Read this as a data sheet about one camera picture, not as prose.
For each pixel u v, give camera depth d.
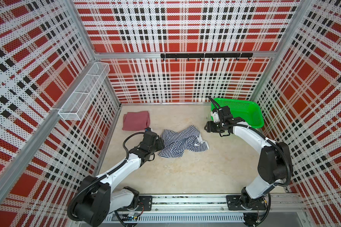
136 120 1.09
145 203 0.73
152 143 0.69
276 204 0.75
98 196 0.40
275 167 0.46
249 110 1.11
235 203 0.73
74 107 0.69
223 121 0.70
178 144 0.93
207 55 0.90
